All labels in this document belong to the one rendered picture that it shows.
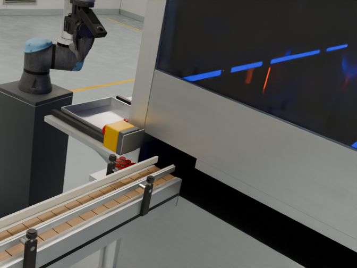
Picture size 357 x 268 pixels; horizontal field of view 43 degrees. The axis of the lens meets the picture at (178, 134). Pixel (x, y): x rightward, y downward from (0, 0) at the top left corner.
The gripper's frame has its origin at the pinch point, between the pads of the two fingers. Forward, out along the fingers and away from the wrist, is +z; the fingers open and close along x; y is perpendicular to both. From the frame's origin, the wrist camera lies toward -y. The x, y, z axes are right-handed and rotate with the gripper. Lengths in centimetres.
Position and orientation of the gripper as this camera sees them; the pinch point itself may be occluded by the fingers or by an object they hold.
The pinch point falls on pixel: (82, 59)
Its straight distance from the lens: 167.6
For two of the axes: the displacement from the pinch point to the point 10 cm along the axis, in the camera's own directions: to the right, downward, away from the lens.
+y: -7.8, -3.8, 4.9
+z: -1.9, 9.0, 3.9
